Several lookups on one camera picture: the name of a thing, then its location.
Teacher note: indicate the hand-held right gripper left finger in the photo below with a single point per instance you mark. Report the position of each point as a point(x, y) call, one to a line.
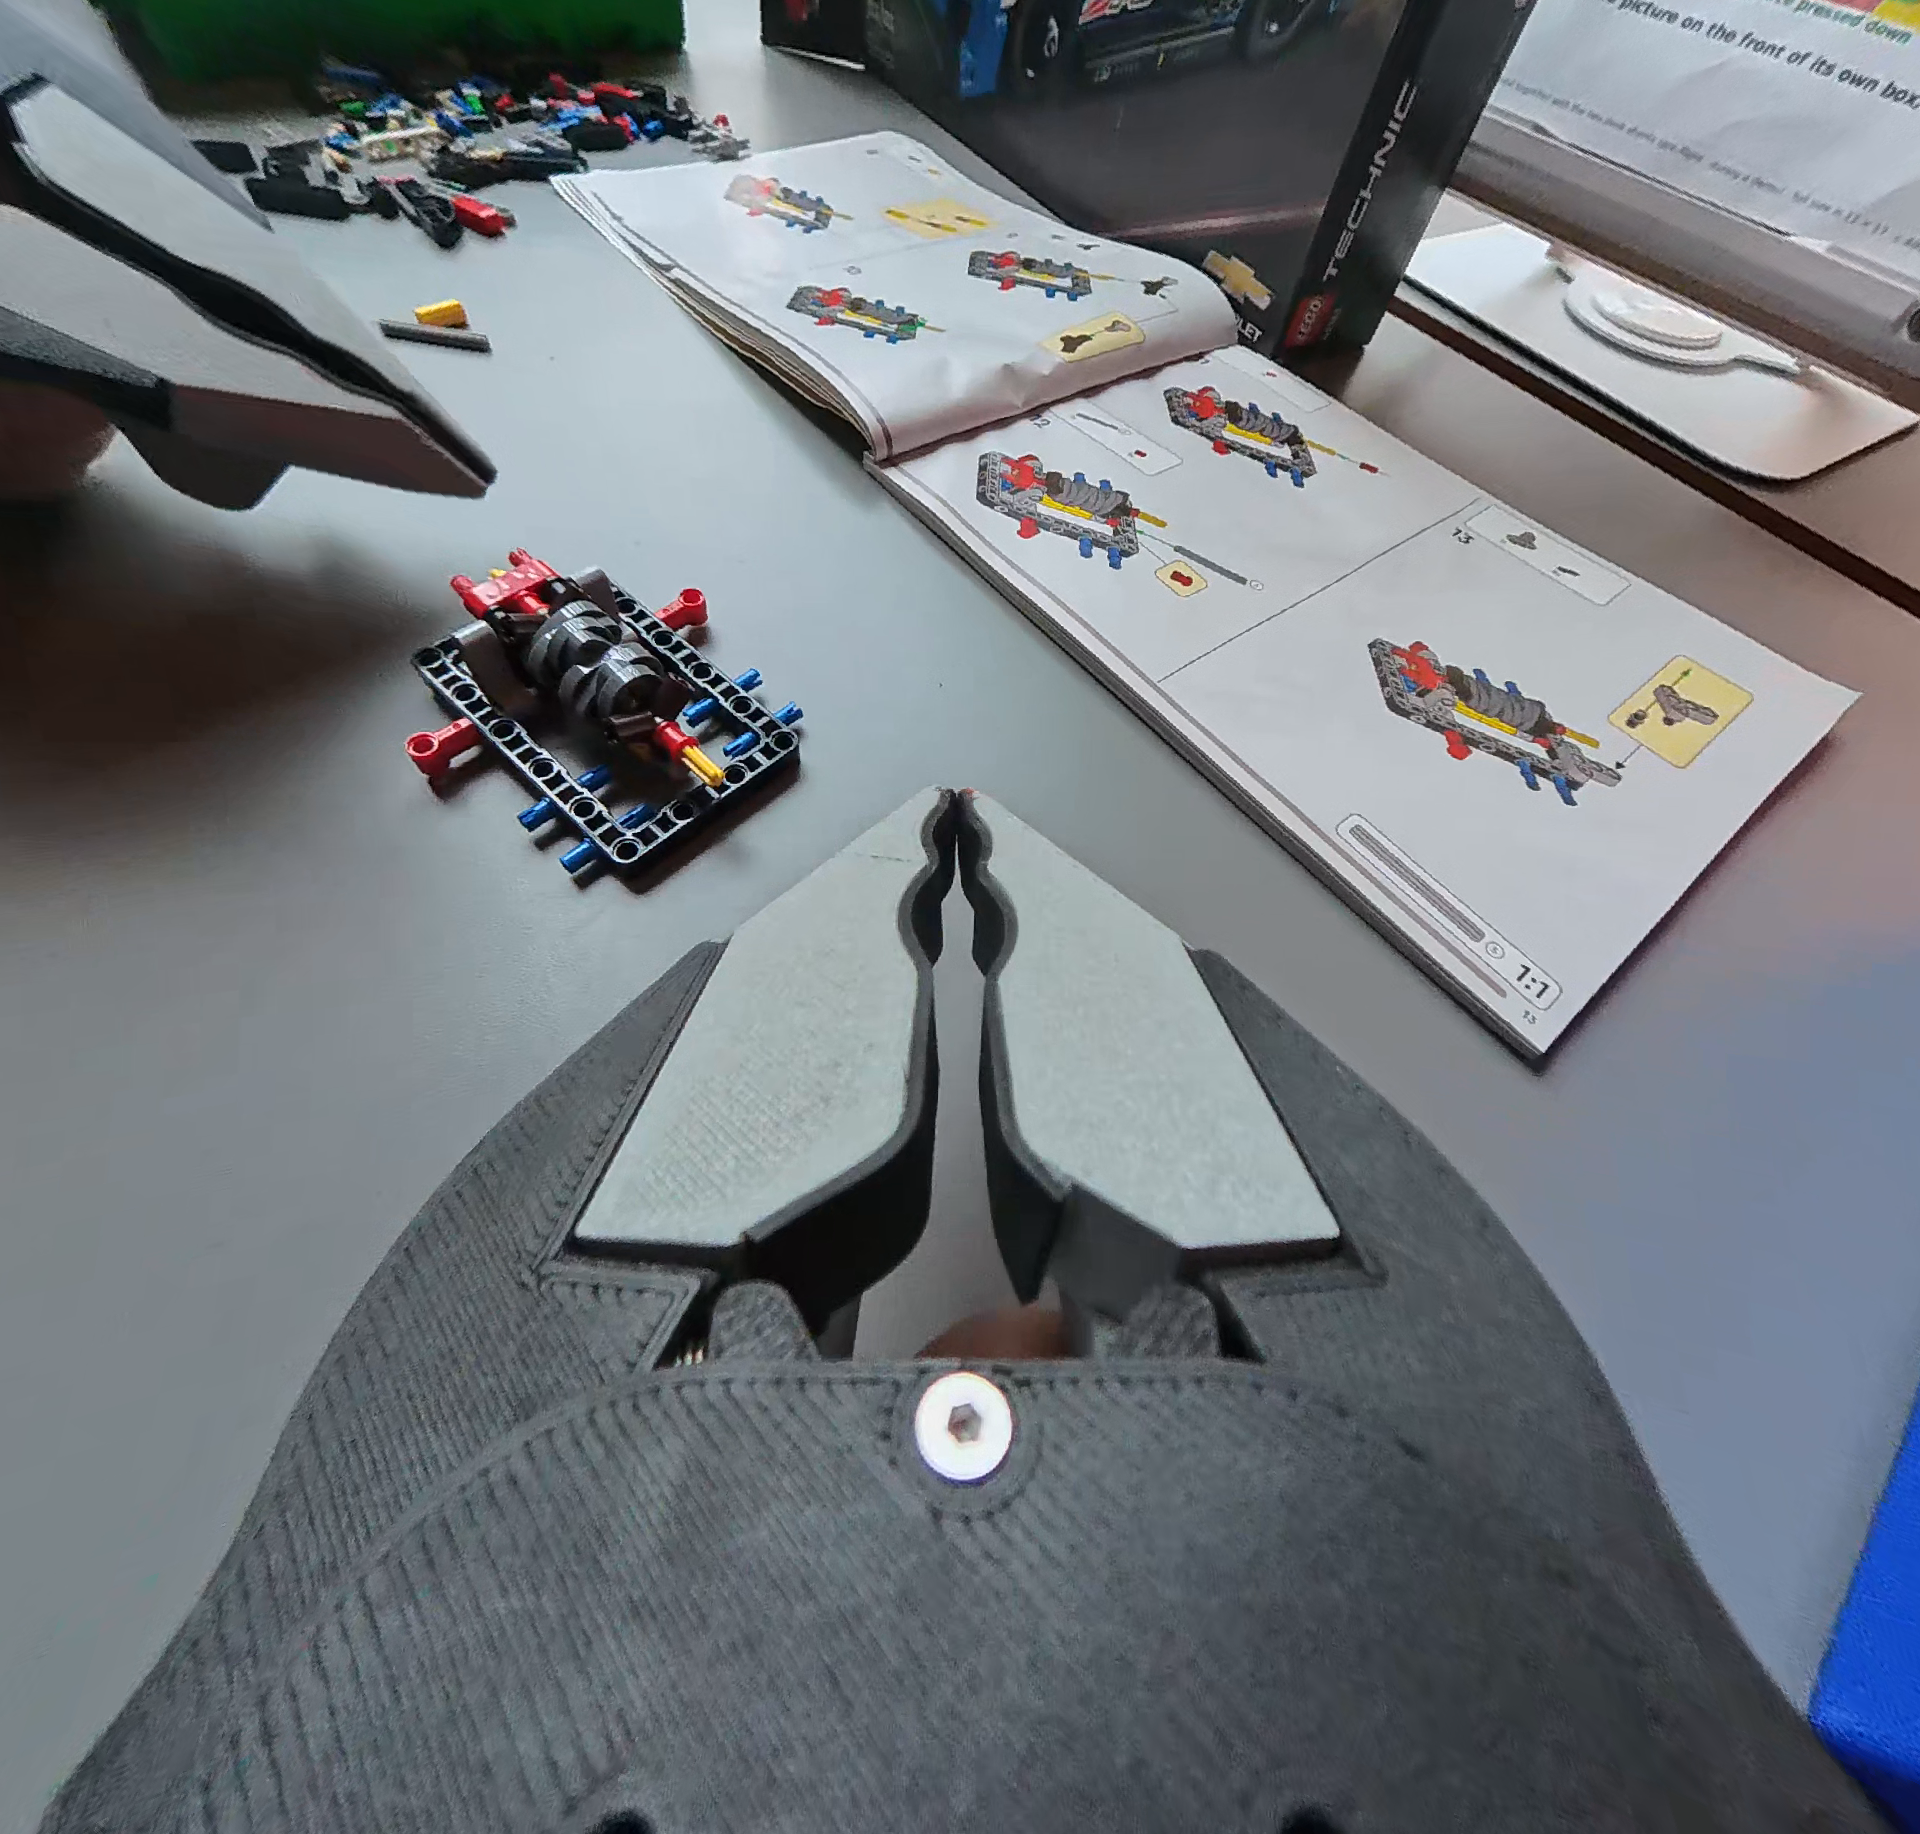
point(765, 1084)

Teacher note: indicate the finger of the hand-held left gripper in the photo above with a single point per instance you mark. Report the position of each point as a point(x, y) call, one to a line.
point(225, 267)
point(89, 275)

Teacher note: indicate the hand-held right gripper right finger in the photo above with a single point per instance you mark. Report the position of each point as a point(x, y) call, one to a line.
point(1139, 1100)

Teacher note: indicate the black lego chassis assembly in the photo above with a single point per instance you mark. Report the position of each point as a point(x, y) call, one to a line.
point(599, 709)

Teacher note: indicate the dark grey lego axle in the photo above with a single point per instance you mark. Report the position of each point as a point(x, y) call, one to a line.
point(435, 333)

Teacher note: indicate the pile of loose lego pieces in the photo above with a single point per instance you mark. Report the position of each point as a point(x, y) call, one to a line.
point(495, 138)

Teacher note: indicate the open lego instruction booklet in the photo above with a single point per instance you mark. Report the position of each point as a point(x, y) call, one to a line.
point(1352, 620)

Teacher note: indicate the black lego set box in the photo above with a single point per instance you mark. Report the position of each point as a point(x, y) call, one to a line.
point(1199, 110)

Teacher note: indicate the white flat stand base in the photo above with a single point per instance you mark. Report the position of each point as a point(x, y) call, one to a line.
point(1649, 343)

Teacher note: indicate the blue plastic bin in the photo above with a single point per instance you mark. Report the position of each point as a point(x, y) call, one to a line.
point(1875, 1670)

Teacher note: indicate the printed instruction sign sheet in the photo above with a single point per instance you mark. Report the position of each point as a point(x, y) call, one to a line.
point(1726, 49)

